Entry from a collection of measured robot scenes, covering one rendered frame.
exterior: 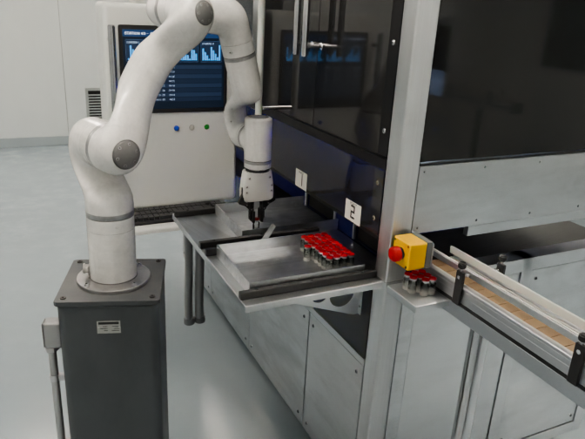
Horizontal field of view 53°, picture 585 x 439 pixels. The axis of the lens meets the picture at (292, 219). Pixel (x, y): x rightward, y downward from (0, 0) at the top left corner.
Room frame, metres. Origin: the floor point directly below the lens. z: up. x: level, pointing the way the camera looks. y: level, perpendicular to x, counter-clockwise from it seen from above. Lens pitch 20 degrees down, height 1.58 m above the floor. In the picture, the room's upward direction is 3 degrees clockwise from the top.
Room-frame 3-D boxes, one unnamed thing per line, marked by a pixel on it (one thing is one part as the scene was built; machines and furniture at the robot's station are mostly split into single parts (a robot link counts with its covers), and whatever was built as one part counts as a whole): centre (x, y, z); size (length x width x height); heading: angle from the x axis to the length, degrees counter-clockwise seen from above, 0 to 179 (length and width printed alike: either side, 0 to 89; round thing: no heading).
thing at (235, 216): (1.87, 0.06, 0.90); 0.34 x 0.26 x 0.04; 116
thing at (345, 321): (2.37, 0.21, 0.73); 1.98 x 0.01 x 0.25; 26
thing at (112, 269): (1.42, 0.47, 0.95); 0.19 x 0.19 x 0.18
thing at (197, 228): (1.69, 0.05, 0.87); 0.70 x 0.48 x 0.02; 26
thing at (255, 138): (1.76, 0.12, 1.19); 0.09 x 0.08 x 0.13; 44
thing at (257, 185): (1.76, 0.12, 1.05); 0.10 x 0.08 x 0.11; 116
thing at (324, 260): (1.55, -0.07, 0.90); 0.18 x 0.02 x 0.05; 26
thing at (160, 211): (2.08, 0.43, 0.82); 0.40 x 0.14 x 0.02; 117
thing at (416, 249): (1.39, -0.31, 0.99); 0.08 x 0.07 x 0.07; 116
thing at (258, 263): (1.52, 0.00, 0.90); 0.34 x 0.26 x 0.04; 116
